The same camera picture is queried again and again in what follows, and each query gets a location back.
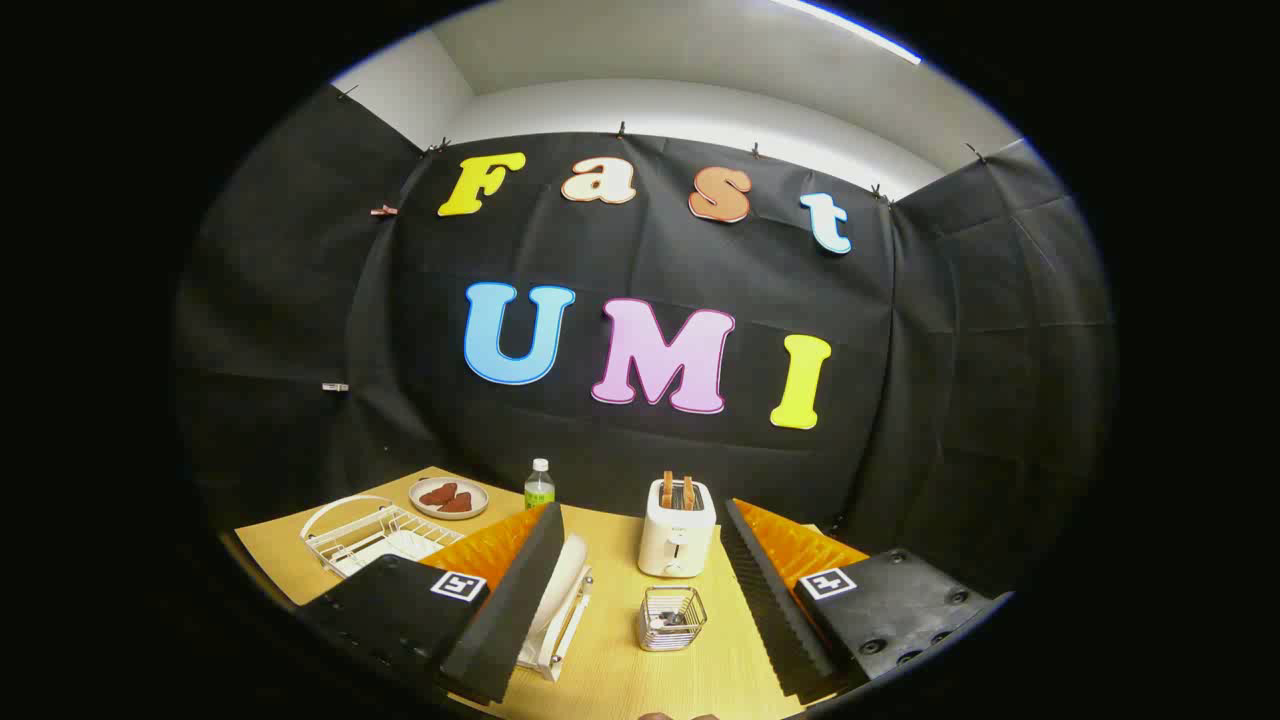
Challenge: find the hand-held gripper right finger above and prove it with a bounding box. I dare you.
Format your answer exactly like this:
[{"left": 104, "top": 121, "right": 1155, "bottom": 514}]
[{"left": 722, "top": 498, "right": 1013, "bottom": 705}]

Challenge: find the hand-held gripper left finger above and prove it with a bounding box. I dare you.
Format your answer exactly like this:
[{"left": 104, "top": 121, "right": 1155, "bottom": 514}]
[{"left": 298, "top": 502, "right": 567, "bottom": 705}]

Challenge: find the white round plate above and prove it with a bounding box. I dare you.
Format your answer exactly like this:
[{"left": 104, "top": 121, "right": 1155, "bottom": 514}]
[{"left": 527, "top": 535, "right": 590, "bottom": 641}]

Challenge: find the metal wire basket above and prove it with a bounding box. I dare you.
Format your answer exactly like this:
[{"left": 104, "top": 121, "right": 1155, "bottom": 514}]
[{"left": 637, "top": 586, "right": 708, "bottom": 653}]

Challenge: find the white wire dish rack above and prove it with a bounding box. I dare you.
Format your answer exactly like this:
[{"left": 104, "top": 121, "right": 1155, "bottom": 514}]
[{"left": 300, "top": 494, "right": 593, "bottom": 683}]

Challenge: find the small plate with sausages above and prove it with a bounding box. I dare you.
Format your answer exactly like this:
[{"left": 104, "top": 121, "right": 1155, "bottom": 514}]
[{"left": 408, "top": 476, "right": 490, "bottom": 521}]

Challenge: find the white toaster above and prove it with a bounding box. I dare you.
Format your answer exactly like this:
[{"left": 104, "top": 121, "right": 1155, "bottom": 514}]
[{"left": 637, "top": 478, "right": 717, "bottom": 579}]

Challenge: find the black backdrop cloth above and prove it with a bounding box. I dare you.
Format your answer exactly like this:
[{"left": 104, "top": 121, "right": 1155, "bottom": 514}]
[{"left": 175, "top": 85, "right": 1116, "bottom": 601}]

